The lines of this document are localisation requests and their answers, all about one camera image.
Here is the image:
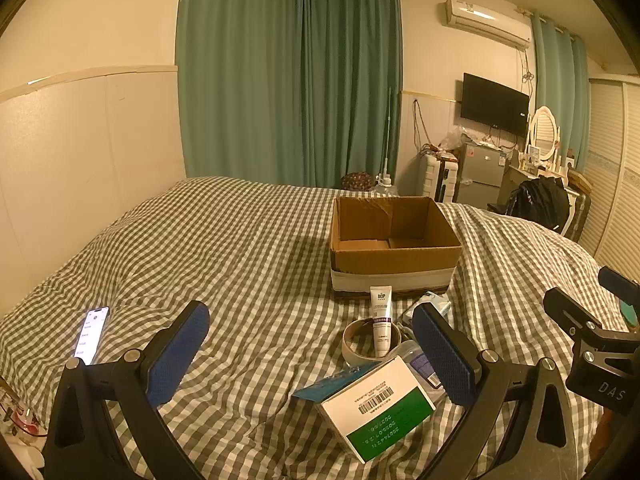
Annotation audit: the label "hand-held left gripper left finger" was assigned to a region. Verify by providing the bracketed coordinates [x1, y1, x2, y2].
[42, 301, 211, 480]

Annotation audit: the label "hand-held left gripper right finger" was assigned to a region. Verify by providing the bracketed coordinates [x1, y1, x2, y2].
[412, 302, 593, 480]

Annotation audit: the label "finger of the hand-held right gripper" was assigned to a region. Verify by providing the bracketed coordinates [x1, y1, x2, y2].
[598, 266, 640, 311]
[544, 287, 604, 347]

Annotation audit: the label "clear plastic container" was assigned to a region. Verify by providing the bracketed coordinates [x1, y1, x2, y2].
[387, 340, 446, 401]

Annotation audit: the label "white toothpaste tube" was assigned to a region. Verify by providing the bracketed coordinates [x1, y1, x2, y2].
[369, 285, 394, 359]

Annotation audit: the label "blue and white carton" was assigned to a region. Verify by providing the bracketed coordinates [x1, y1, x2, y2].
[292, 355, 439, 464]

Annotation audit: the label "white tape roll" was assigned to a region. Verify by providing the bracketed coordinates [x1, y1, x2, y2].
[342, 319, 404, 364]

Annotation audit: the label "cardboard box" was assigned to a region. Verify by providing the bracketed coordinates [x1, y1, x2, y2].
[329, 196, 463, 302]

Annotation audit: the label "smartphone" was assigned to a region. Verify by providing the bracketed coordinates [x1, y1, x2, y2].
[73, 307, 110, 365]

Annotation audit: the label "black jacket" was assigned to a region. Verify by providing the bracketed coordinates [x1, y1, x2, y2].
[505, 176, 571, 232]

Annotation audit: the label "louvered wardrobe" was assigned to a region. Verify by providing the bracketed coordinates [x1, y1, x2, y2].
[579, 77, 640, 283]

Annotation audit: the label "grey mini fridge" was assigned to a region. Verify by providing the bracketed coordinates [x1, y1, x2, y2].
[456, 142, 507, 204]

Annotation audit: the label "small red object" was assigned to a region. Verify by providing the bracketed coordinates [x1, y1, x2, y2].
[0, 380, 47, 461]

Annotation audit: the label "white oval vanity mirror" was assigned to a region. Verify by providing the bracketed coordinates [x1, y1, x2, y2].
[527, 106, 562, 162]

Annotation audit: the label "clear water jug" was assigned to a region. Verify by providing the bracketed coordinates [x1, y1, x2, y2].
[372, 175, 401, 197]

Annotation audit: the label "white suitcase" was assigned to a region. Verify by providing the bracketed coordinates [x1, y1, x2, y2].
[422, 155, 459, 202]

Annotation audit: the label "clear plastic bag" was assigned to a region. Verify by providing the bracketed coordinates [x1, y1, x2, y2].
[442, 127, 474, 152]

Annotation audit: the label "green curtain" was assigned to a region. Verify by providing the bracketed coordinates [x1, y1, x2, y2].
[297, 0, 405, 192]
[177, 0, 302, 190]
[530, 10, 591, 173]

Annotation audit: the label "white pole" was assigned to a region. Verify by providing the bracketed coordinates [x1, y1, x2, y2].
[382, 87, 396, 186]

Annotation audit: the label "white air conditioner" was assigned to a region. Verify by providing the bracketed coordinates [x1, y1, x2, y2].
[441, 0, 532, 52]

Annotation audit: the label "black wall television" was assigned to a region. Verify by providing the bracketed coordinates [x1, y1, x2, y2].
[460, 73, 531, 137]

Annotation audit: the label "hanging wall cables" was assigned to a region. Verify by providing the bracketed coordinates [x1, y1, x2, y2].
[412, 99, 432, 153]

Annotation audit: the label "air conditioner cable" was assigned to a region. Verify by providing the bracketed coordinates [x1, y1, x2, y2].
[517, 48, 534, 87]

